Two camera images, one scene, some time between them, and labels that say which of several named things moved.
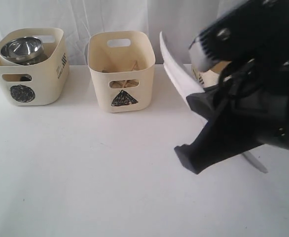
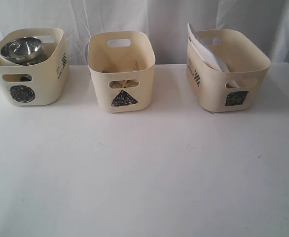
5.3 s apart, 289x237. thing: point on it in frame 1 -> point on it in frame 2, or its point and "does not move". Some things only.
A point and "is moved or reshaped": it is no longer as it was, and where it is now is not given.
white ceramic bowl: (5, 61) does not move
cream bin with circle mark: (34, 85) does not move
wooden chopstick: (132, 69) does not move
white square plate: (191, 87) is moved or reshaped
